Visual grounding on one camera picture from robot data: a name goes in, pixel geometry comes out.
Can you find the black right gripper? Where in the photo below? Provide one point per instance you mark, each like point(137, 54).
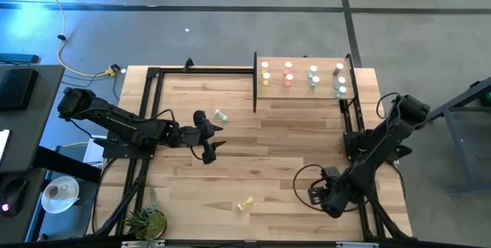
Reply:
point(335, 198)

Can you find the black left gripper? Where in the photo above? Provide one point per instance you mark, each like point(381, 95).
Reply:
point(197, 136)

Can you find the green medicine bottle white cap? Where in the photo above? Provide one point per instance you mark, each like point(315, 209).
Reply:
point(315, 80)
point(313, 68)
point(221, 115)

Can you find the yellow medicine bottle white cap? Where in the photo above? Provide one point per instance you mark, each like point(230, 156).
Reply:
point(265, 76)
point(264, 65)
point(245, 204)

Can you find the red medicine bottle white cap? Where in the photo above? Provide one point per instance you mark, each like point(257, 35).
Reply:
point(289, 77)
point(288, 65)

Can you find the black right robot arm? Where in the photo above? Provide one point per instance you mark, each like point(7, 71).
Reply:
point(383, 144)

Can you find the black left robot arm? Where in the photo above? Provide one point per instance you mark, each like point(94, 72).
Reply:
point(122, 123)

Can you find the green potted succulent plant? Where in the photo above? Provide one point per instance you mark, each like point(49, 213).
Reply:
point(147, 221)

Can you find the white paper sheets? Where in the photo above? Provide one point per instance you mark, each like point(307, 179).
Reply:
point(92, 152)

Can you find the dark metal stand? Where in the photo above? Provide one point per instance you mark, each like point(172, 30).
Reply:
point(462, 156)

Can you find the dark green ball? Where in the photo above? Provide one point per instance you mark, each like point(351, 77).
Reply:
point(488, 99)

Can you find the black side desk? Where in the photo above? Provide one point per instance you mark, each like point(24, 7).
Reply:
point(34, 125)

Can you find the black rectangular box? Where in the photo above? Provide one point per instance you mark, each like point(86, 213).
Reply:
point(17, 88)

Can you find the black computer mouse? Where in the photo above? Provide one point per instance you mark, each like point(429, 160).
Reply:
point(13, 196)

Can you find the black flat power strip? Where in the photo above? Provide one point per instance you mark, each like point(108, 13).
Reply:
point(19, 58)

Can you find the white tablet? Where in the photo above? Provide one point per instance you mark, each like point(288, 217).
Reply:
point(3, 144)

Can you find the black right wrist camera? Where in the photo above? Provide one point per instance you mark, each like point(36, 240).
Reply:
point(331, 173)

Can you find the silver frame bracket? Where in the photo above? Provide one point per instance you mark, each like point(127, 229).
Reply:
point(356, 245)
point(142, 243)

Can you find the black aluminium table frame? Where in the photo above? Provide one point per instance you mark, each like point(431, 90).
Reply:
point(199, 70)

